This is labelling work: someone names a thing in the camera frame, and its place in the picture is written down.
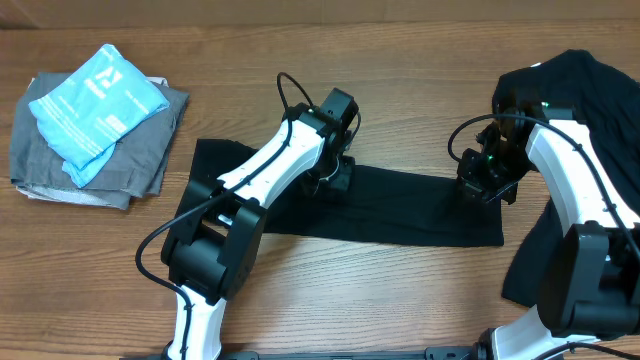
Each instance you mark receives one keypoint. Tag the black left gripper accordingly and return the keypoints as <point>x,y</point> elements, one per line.
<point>343,178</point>

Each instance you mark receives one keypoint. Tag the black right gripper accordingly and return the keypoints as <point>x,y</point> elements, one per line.
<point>471,187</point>

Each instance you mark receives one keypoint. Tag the black polo shirt with logo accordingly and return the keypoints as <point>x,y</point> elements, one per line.
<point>392,207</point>

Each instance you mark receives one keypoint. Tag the plain black t-shirt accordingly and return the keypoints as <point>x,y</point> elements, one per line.
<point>608,101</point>

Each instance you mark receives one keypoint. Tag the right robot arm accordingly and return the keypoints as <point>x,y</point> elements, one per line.
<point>589,294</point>

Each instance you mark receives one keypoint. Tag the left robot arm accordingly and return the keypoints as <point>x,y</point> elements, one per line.
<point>212,245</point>

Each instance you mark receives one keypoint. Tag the folded grey garment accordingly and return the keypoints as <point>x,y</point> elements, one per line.
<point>145,150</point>

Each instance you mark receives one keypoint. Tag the folded light blue garment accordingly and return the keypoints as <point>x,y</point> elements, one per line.
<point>83,118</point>

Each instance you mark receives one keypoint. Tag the white folded cloth underneath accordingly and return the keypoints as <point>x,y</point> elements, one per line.
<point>60,196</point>

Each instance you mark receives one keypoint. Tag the brown cardboard barrier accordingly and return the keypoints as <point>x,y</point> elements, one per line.
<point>65,14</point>

